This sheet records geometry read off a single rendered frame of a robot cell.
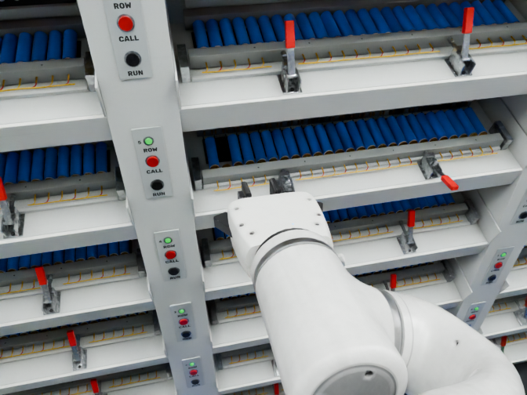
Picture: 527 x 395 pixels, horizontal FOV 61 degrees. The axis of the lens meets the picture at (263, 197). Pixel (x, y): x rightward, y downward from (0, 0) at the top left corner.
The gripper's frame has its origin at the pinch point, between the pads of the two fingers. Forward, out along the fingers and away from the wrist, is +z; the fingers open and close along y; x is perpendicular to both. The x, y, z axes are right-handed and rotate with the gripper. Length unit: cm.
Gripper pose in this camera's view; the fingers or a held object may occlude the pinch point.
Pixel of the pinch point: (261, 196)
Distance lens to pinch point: 57.2
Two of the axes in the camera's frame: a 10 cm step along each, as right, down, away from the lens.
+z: -2.0, -4.3, 8.8
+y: -9.8, 1.3, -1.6
